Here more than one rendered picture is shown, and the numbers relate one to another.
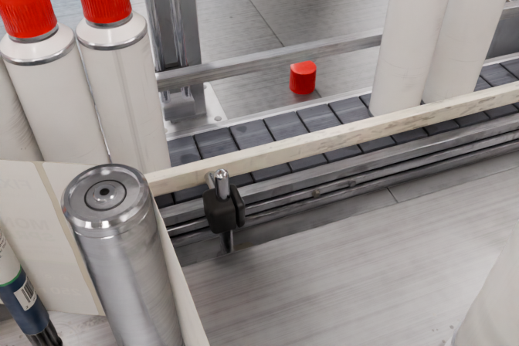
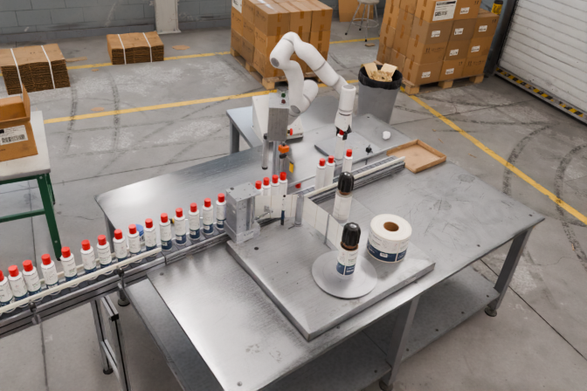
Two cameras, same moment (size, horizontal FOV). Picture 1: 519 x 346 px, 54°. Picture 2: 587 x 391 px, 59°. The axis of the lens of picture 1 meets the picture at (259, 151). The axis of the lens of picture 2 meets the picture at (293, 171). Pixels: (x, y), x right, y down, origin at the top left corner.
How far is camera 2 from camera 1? 2.45 m
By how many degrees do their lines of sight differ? 18
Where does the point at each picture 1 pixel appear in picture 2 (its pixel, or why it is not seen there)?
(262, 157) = not seen: hidden behind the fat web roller
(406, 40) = (320, 176)
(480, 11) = (330, 171)
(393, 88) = (319, 184)
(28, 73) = (275, 188)
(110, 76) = (283, 187)
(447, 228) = (330, 205)
